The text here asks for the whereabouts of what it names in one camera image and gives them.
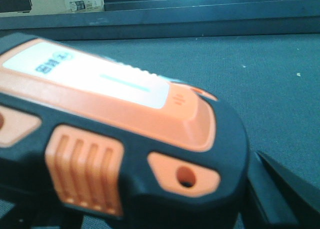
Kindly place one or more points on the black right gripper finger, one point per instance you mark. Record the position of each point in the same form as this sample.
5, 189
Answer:
276, 198

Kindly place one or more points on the orange black scanner gun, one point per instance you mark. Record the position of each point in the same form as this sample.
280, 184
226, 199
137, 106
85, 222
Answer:
82, 135

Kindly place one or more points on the stacked cardboard boxes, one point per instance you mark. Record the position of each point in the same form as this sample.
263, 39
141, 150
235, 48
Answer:
17, 8

